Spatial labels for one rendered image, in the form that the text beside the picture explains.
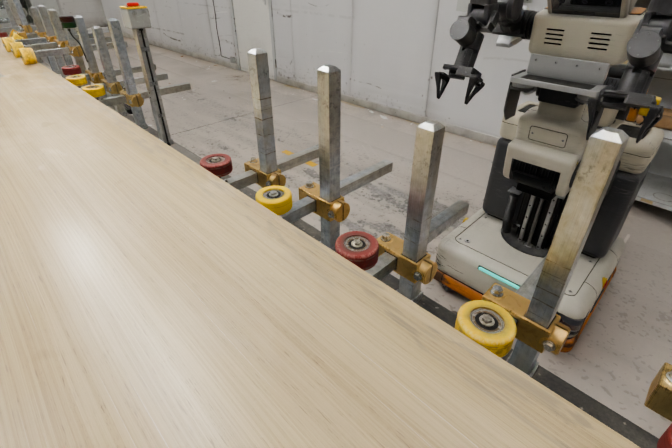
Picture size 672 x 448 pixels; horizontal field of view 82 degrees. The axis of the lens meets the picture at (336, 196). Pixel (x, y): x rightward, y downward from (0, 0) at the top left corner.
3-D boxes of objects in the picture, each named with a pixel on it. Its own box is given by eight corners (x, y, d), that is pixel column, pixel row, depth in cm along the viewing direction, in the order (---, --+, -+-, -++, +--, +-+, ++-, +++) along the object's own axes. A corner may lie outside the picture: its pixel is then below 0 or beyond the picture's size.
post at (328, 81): (330, 246, 104) (329, 63, 80) (339, 252, 102) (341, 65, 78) (321, 252, 102) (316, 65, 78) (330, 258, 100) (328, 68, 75)
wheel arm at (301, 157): (326, 151, 132) (326, 139, 130) (333, 154, 130) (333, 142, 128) (212, 196, 106) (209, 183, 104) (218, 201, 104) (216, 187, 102)
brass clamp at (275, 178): (260, 171, 119) (259, 157, 117) (288, 187, 111) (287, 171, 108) (243, 178, 116) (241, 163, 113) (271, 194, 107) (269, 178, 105)
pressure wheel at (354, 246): (367, 308, 71) (370, 260, 65) (328, 295, 74) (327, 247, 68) (381, 280, 77) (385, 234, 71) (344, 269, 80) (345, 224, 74)
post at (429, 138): (403, 311, 92) (428, 117, 67) (416, 319, 90) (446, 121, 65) (394, 319, 90) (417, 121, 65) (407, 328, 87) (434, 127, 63)
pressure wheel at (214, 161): (231, 203, 102) (225, 164, 96) (202, 202, 103) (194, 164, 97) (240, 189, 109) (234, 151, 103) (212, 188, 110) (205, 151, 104)
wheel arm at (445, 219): (456, 211, 103) (458, 197, 101) (467, 216, 101) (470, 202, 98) (342, 295, 76) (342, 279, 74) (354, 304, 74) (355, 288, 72)
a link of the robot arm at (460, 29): (501, 14, 111) (473, 11, 117) (487, -4, 103) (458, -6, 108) (485, 55, 114) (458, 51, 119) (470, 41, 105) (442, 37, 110)
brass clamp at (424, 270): (387, 247, 90) (389, 230, 87) (437, 276, 81) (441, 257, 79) (370, 259, 86) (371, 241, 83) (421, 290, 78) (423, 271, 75)
